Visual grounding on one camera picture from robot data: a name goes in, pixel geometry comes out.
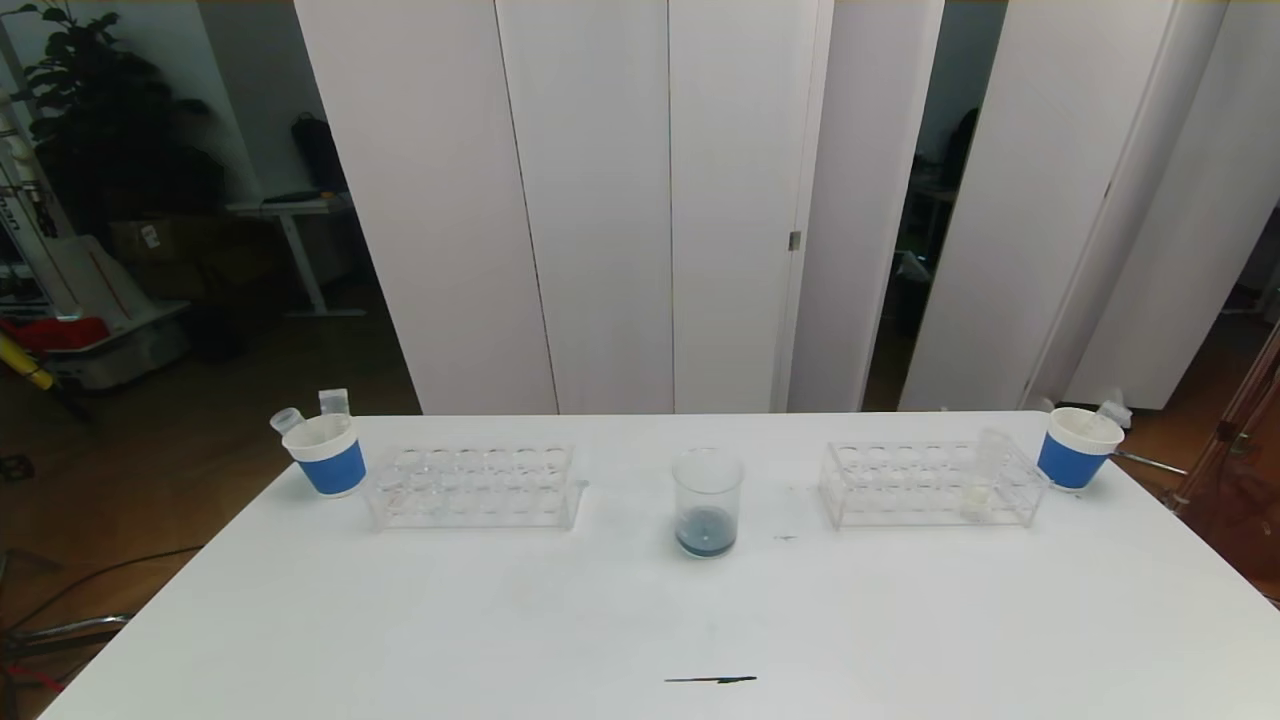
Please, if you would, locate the yellow tool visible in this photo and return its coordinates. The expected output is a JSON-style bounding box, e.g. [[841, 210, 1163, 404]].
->
[[0, 330, 56, 391]]

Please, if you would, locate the blue and white paper cup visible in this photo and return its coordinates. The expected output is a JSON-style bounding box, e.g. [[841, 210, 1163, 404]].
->
[[283, 413, 368, 498], [1036, 406, 1125, 490]]

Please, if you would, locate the brown cardboard box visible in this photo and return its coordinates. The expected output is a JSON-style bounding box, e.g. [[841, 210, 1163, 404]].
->
[[108, 215, 216, 263]]

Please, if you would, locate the dark green potted plant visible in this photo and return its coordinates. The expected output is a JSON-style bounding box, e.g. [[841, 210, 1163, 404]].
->
[[5, 0, 226, 241]]

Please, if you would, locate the red box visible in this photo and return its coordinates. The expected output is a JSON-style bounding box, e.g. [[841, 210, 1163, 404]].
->
[[0, 315, 109, 351]]

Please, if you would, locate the white leaning board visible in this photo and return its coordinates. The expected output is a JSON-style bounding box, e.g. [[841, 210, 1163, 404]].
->
[[40, 235, 191, 346]]

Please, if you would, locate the brown metal tripod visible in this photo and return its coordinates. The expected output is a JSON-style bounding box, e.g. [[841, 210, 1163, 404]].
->
[[1170, 320, 1280, 601]]

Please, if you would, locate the black bag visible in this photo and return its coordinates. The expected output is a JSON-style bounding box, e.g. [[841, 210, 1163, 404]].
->
[[292, 112, 348, 193]]

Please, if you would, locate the clear glass beaker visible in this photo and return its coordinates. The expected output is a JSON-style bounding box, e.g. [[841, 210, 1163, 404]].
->
[[671, 447, 746, 560]]

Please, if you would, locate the clear plastic test tube rack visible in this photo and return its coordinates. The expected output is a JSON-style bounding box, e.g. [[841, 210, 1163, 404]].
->
[[818, 438, 1051, 529], [365, 442, 584, 531]]

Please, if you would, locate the grey storage bin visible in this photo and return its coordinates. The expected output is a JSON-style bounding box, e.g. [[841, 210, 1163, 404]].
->
[[45, 320, 191, 389]]

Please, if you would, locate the black floor cable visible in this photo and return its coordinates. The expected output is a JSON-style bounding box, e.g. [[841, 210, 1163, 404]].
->
[[0, 545, 206, 631]]

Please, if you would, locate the metal stand leg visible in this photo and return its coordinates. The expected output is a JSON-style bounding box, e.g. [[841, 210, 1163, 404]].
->
[[0, 612, 131, 661]]

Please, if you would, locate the white background desk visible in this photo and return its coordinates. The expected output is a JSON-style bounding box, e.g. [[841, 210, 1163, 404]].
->
[[228, 195, 366, 319]]

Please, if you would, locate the test tube with white pigment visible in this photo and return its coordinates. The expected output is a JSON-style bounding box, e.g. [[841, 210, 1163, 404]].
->
[[960, 428, 1013, 519]]

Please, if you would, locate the thin metal floor rod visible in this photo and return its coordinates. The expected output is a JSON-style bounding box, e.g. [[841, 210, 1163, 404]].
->
[[1110, 450, 1189, 475]]

